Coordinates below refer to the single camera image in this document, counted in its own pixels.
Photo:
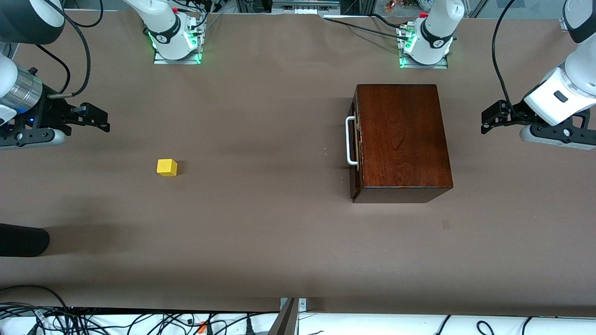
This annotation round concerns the black rounded cylinder object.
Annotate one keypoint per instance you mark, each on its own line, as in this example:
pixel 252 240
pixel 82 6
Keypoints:
pixel 23 240

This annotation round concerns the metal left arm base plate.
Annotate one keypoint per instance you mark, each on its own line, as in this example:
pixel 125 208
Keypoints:
pixel 405 65

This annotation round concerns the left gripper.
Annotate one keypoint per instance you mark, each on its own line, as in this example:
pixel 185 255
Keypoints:
pixel 516 116

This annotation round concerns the dark brown wooden cabinet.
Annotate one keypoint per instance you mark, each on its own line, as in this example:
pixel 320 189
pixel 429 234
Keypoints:
pixel 405 139

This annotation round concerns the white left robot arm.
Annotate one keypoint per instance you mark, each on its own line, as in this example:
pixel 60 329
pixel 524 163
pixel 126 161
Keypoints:
pixel 437 32

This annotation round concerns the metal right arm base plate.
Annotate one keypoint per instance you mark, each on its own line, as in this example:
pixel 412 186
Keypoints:
pixel 160 60

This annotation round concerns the grey metal bracket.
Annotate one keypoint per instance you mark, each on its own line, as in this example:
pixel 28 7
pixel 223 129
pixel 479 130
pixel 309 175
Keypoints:
pixel 286 321

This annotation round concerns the grey electrical box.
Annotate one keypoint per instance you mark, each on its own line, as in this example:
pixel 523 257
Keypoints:
pixel 305 7

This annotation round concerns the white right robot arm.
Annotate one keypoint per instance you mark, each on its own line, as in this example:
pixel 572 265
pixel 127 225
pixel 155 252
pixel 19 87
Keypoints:
pixel 165 28

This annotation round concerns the yellow cube block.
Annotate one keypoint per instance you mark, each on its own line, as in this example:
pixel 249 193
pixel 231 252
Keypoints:
pixel 166 168

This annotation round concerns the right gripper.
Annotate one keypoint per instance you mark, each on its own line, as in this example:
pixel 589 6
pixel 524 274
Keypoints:
pixel 48 113

